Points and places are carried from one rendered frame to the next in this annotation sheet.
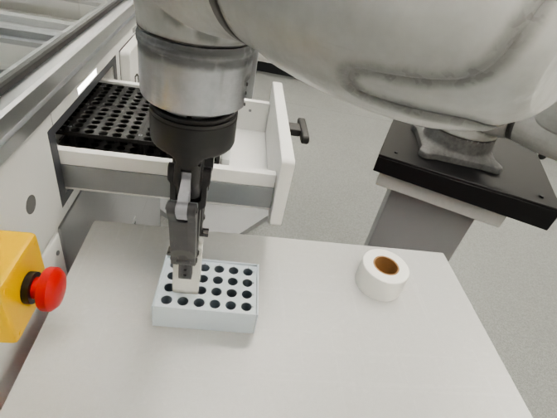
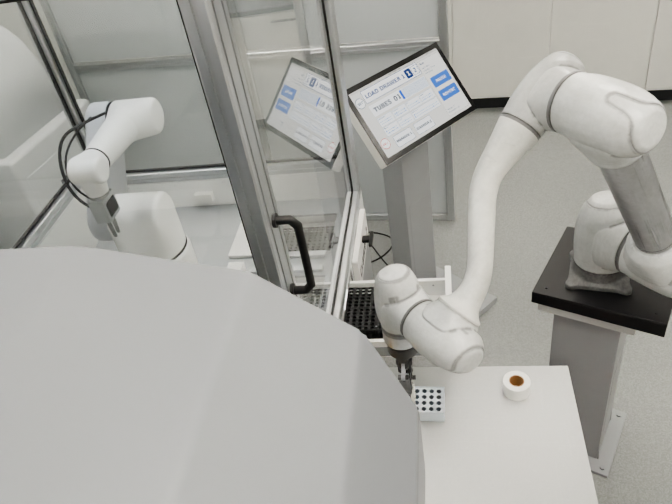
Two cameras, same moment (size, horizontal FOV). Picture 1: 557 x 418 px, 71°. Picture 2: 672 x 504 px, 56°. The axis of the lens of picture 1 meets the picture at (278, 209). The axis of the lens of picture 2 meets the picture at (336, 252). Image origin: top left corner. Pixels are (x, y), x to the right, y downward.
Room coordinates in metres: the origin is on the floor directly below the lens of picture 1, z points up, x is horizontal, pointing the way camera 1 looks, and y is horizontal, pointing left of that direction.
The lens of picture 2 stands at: (-0.68, -0.22, 2.15)
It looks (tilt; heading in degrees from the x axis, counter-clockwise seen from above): 38 degrees down; 24
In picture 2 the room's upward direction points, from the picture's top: 11 degrees counter-clockwise
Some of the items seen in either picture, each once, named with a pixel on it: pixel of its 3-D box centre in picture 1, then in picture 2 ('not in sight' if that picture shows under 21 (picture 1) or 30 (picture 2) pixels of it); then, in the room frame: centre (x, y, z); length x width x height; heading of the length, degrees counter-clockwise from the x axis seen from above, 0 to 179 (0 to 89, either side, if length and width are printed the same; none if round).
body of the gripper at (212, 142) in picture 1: (192, 147); (403, 351); (0.31, 0.09, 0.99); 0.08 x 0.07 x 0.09; 9
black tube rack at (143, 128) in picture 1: (151, 131); (379, 315); (0.54, 0.22, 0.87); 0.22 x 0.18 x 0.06; 101
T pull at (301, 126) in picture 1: (295, 129); not in sight; (0.59, 0.00, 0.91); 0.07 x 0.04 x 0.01; 11
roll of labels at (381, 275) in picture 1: (381, 274); (516, 385); (0.43, -0.17, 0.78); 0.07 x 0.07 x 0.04
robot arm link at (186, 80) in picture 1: (196, 68); (401, 330); (0.31, 0.09, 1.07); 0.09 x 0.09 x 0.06
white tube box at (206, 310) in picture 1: (208, 293); (420, 403); (0.33, 0.06, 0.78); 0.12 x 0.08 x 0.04; 99
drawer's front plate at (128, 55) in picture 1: (142, 57); (360, 247); (0.84, 0.36, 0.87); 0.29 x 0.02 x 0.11; 11
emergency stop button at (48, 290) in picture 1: (44, 288); not in sight; (0.21, 0.19, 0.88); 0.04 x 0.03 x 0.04; 11
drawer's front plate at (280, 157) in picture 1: (276, 144); (449, 312); (0.58, 0.03, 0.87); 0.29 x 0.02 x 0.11; 11
